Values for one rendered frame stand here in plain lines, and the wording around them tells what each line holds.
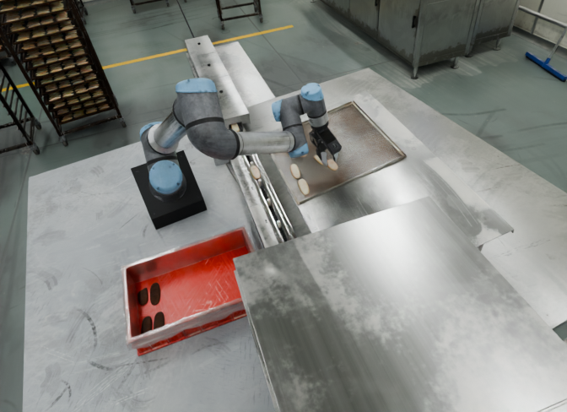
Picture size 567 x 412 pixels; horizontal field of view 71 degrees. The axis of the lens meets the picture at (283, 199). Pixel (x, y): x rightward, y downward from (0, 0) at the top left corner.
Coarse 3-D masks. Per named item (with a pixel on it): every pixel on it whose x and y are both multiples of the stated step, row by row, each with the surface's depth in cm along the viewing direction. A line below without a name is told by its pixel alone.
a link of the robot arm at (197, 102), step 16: (192, 80) 112; (208, 80) 115; (192, 96) 112; (208, 96) 113; (176, 112) 118; (192, 112) 112; (208, 112) 112; (144, 128) 147; (160, 128) 135; (176, 128) 127; (144, 144) 147; (160, 144) 142; (176, 144) 147
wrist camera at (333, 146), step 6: (318, 132) 151; (324, 132) 151; (330, 132) 151; (324, 138) 150; (330, 138) 150; (336, 138) 150; (330, 144) 149; (336, 144) 149; (330, 150) 149; (336, 150) 149
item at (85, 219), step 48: (48, 192) 194; (96, 192) 191; (240, 192) 181; (48, 240) 170; (96, 240) 168; (144, 240) 165; (192, 240) 162; (48, 288) 151; (96, 288) 149; (48, 336) 136; (96, 336) 134; (192, 336) 131; (240, 336) 129; (48, 384) 124; (96, 384) 122; (144, 384) 121; (192, 384) 119; (240, 384) 118
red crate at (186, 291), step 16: (224, 256) 154; (176, 272) 151; (192, 272) 150; (208, 272) 149; (224, 272) 148; (160, 288) 146; (176, 288) 145; (192, 288) 144; (208, 288) 144; (224, 288) 143; (160, 304) 141; (176, 304) 140; (192, 304) 140; (208, 304) 139; (176, 320) 135; (224, 320) 132; (176, 336) 128; (144, 352) 127
